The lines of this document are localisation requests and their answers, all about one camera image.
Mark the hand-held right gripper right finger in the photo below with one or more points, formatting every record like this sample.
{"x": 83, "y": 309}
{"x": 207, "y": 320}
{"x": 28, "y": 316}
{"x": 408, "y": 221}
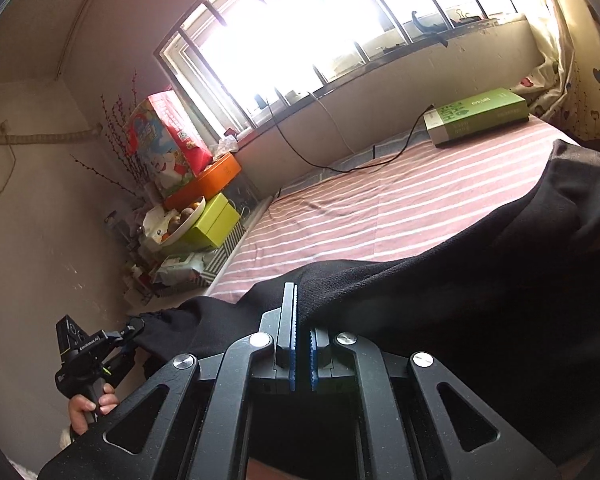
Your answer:
{"x": 313, "y": 360}

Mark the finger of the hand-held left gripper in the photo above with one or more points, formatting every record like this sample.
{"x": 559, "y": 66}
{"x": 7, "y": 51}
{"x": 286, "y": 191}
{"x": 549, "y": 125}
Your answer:
{"x": 122, "y": 362}
{"x": 127, "y": 332}

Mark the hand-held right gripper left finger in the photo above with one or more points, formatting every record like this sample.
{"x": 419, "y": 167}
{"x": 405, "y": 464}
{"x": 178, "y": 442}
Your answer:
{"x": 292, "y": 360}

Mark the black pants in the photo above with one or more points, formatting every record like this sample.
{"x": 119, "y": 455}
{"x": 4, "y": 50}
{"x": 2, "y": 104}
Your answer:
{"x": 480, "y": 335}

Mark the person's left hand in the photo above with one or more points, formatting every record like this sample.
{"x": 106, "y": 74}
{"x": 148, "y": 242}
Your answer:
{"x": 80, "y": 412}

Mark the white bedside cabinet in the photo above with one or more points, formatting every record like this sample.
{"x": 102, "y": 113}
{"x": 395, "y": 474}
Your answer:
{"x": 150, "y": 302}

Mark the wet wipes packet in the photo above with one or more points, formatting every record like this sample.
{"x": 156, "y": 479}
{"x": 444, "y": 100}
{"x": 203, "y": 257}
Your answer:
{"x": 180, "y": 267}

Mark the white plate of fruit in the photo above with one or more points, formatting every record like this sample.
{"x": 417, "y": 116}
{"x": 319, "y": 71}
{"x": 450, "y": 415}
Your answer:
{"x": 180, "y": 230}

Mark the grey chevron-pattern box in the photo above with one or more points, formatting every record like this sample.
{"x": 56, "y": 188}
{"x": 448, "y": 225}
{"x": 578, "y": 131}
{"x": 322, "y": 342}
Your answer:
{"x": 225, "y": 255}

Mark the yellow-green shoe box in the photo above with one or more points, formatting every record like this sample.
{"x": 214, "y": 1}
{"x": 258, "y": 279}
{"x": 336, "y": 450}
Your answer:
{"x": 215, "y": 220}

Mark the bed with pink striped sheet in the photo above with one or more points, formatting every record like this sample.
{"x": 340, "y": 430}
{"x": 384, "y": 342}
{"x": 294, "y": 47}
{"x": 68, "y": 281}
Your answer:
{"x": 380, "y": 210}

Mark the dried flower branches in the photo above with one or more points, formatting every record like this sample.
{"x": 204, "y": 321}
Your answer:
{"x": 125, "y": 160}

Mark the orange box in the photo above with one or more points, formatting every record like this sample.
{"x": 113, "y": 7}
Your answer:
{"x": 215, "y": 175}

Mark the red printed gift box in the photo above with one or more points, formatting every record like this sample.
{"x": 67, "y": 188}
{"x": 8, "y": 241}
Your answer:
{"x": 165, "y": 140}

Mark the white crumpled tissue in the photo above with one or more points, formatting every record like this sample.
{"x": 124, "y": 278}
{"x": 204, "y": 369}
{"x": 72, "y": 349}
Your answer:
{"x": 225, "y": 146}

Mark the flat green cardboard box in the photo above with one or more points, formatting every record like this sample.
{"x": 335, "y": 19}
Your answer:
{"x": 480, "y": 115}

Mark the window with metal bars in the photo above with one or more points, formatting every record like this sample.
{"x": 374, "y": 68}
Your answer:
{"x": 330, "y": 20}

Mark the black curved clip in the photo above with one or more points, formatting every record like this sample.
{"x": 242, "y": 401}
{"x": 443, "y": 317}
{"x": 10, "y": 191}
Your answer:
{"x": 425, "y": 25}

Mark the cream heart-print curtain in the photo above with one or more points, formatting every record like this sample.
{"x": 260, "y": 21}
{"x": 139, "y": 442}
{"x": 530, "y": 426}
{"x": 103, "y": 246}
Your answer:
{"x": 580, "y": 85}

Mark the beige wall conduit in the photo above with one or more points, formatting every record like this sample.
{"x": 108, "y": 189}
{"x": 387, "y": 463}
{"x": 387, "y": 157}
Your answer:
{"x": 45, "y": 136}

